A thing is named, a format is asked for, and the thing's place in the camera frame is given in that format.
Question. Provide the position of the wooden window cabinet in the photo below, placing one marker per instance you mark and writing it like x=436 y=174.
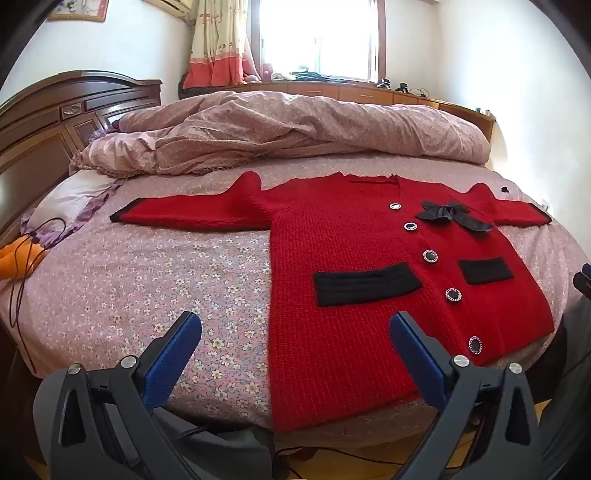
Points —
x=360 y=95

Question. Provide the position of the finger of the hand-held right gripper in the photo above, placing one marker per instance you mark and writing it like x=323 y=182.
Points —
x=583 y=281

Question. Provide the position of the red knitted cardigan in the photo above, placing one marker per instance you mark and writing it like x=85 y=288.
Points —
x=346 y=277

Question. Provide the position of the dark wooden headboard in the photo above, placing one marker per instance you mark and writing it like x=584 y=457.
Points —
x=37 y=138

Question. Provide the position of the framed wall picture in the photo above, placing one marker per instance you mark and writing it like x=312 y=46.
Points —
x=83 y=9

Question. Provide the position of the wall air conditioner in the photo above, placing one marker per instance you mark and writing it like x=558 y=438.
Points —
x=173 y=5

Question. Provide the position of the bright window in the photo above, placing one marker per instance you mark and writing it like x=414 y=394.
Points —
x=318 y=37

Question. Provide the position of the pink floral duvet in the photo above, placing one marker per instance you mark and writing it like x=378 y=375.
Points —
x=277 y=124

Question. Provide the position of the person's grey pants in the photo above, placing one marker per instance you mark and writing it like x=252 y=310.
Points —
x=231 y=447

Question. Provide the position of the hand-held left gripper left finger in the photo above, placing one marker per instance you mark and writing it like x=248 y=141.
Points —
x=170 y=357

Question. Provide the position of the bed with floral sheet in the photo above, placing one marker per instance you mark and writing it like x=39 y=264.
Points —
x=138 y=277

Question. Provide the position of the cream and red curtain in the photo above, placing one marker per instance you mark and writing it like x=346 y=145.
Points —
x=217 y=46

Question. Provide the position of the small black device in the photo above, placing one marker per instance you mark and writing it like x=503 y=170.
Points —
x=401 y=86
x=384 y=84

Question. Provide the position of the orange plush toy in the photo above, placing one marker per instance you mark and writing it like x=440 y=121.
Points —
x=14 y=264

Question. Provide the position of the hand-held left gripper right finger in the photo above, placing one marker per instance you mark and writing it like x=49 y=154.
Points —
x=415 y=357

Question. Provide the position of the white and purple pillow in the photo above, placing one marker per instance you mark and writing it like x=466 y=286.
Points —
x=69 y=198

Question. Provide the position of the pile of clothes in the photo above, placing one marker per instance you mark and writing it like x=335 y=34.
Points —
x=309 y=76

